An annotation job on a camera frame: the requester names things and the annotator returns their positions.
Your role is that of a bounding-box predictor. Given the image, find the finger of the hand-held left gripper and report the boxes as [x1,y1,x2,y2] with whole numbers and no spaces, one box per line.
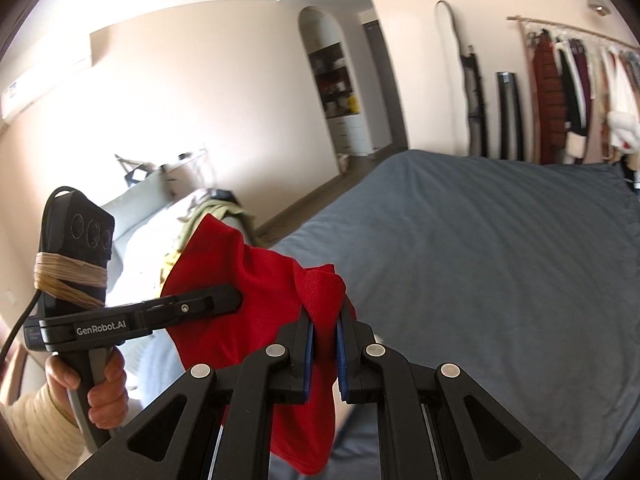
[135,284,244,331]

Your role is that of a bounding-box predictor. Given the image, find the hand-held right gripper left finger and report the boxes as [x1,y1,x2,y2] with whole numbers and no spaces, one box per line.
[65,310,316,480]

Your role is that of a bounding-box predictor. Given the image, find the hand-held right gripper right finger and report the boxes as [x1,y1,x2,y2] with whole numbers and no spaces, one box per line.
[334,306,581,480]

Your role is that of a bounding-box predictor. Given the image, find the red pants with white stripe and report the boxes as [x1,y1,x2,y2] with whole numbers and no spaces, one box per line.
[160,212,358,476]

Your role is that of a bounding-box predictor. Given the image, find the person's left forearm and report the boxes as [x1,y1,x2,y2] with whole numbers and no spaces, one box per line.
[0,385,87,480]

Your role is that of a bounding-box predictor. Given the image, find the person's left hand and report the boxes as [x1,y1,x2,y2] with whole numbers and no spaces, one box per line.
[45,349,129,432]

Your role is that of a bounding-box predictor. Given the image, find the yellow cloth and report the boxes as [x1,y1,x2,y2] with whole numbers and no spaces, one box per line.
[159,249,182,287]

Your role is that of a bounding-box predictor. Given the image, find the green cloth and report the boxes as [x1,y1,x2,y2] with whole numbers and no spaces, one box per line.
[175,199,248,256]

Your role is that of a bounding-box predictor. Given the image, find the white air conditioner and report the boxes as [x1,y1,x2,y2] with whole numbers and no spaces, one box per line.
[0,57,93,121]

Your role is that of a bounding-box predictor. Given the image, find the bed with grey sheet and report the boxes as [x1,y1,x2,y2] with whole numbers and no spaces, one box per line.
[252,149,640,480]

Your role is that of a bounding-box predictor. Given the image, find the brown door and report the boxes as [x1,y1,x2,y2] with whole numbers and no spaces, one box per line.
[362,20,408,151]

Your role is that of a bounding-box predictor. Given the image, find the black folded stand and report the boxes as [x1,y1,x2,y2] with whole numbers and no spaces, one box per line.
[462,45,490,158]

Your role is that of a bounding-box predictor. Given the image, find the black rolled mat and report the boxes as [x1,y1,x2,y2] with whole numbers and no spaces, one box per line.
[495,72,526,162]

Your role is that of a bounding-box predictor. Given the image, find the row of hanging clothes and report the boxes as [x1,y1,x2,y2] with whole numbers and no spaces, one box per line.
[522,27,640,166]

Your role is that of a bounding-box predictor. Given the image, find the wooden clothes rod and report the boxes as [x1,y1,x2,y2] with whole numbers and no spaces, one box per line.
[506,15,640,51]

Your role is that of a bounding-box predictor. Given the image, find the black cable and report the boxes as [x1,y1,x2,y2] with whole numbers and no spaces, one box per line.
[0,186,76,361]

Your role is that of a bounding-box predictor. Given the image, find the arched wall shelf niche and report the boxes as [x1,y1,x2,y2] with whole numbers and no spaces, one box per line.
[298,6,373,156]

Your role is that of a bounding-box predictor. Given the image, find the wavy frame mirror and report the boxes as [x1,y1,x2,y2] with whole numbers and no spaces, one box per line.
[434,0,473,156]

